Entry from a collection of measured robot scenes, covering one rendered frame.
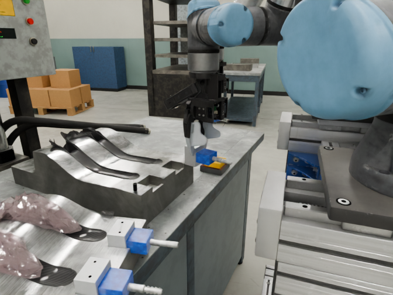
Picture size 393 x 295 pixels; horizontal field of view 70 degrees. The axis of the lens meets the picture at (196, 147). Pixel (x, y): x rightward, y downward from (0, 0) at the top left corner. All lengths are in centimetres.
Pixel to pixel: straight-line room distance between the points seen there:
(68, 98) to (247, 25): 492
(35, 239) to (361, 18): 58
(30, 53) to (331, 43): 134
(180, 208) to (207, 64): 38
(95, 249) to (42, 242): 10
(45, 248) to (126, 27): 759
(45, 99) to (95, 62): 262
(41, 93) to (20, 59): 417
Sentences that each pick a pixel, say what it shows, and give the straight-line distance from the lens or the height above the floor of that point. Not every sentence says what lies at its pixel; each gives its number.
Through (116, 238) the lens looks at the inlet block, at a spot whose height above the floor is 88.
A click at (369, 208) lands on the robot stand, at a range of 39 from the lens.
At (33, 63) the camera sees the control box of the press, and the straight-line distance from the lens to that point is 149.
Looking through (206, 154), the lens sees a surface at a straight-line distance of 73.
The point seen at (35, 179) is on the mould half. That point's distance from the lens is 95.
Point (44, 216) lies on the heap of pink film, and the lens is 63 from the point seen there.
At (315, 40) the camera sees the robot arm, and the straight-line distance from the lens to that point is 29.
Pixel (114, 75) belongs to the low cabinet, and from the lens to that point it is 764.
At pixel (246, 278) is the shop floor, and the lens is 172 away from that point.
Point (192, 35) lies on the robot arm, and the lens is 67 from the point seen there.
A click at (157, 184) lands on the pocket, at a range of 75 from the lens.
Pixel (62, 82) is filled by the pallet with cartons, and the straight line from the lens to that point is 564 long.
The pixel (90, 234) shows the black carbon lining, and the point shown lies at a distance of 64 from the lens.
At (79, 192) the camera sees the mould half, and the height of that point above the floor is 84.
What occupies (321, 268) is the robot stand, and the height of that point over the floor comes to 91.
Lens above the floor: 122
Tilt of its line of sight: 21 degrees down
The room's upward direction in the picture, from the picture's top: straight up
